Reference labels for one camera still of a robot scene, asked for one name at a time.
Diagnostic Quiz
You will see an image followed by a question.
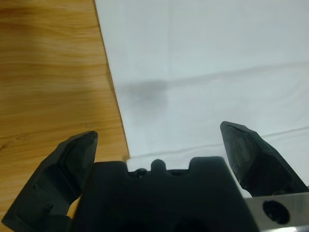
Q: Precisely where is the white t-shirt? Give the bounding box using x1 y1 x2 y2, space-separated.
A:
93 0 309 194

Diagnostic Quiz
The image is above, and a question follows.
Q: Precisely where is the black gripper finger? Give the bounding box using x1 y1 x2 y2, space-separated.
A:
220 121 309 199
1 130 98 232

